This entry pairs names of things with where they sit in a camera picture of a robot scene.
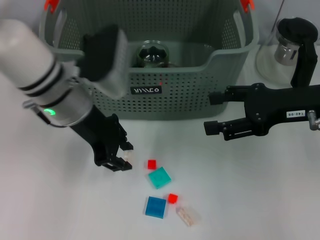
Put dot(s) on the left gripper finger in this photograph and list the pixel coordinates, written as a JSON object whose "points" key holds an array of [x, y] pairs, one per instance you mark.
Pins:
{"points": [[127, 146], [117, 165]]}

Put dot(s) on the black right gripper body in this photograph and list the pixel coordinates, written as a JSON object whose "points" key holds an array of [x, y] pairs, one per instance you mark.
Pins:
{"points": [[277, 107]]}

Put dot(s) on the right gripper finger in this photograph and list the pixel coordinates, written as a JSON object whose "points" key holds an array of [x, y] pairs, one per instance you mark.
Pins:
{"points": [[235, 130], [216, 98]]}

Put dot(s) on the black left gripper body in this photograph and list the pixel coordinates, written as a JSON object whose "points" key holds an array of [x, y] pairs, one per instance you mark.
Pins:
{"points": [[102, 137]]}

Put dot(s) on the small white brick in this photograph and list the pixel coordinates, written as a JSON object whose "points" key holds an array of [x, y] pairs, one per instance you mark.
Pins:
{"points": [[128, 156]]}

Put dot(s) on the small red square brick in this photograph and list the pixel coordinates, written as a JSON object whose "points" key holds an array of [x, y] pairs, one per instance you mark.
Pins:
{"points": [[151, 164]]}

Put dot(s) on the teal square brick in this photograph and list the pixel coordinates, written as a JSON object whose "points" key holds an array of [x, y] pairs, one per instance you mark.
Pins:
{"points": [[160, 178]]}

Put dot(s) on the grey-green perforated storage bin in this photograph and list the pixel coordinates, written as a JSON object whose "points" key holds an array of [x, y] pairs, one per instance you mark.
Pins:
{"points": [[187, 100]]}

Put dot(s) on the blue four-stud brick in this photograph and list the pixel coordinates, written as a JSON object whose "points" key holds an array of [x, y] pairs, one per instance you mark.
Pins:
{"points": [[155, 207]]}

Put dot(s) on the small red sloped brick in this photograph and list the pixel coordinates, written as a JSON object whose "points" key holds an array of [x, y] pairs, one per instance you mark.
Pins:
{"points": [[173, 198]]}

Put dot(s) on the long clear white brick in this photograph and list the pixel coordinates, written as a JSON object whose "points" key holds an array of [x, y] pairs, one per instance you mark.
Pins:
{"points": [[188, 215]]}

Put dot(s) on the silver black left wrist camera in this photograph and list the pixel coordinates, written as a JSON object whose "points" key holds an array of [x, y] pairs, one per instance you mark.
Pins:
{"points": [[100, 55]]}

